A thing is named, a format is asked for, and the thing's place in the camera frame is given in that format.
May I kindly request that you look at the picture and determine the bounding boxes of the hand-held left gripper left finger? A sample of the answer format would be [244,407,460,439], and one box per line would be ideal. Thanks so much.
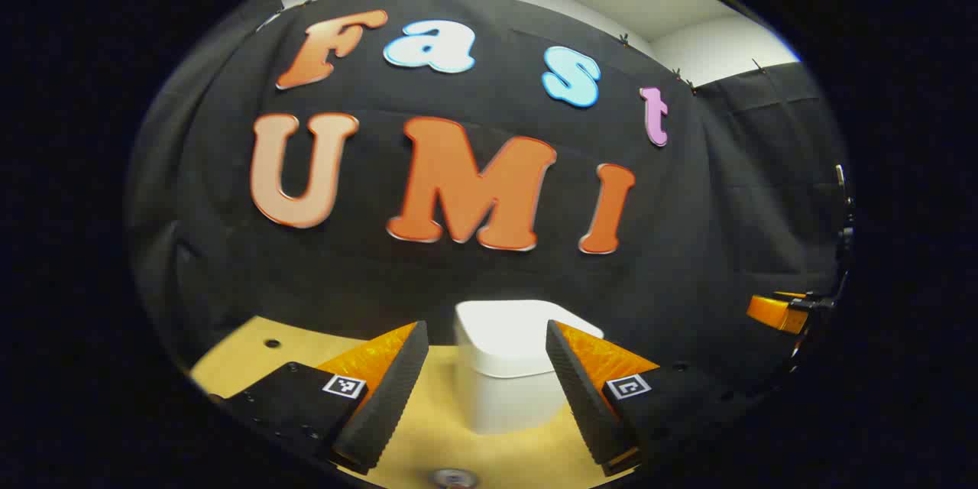
[208,319,431,474]

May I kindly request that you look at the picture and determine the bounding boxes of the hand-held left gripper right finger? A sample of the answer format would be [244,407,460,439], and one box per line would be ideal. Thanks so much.
[544,319,772,477]

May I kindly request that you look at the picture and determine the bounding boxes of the white desktop garbage bin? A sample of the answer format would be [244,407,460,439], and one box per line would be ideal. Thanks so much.
[453,300,606,436]

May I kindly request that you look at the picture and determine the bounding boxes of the metal pop can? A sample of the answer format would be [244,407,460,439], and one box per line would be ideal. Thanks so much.
[431,468,480,489]

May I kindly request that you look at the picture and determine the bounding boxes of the wooden desktop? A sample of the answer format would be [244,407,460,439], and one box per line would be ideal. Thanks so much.
[189,315,650,489]

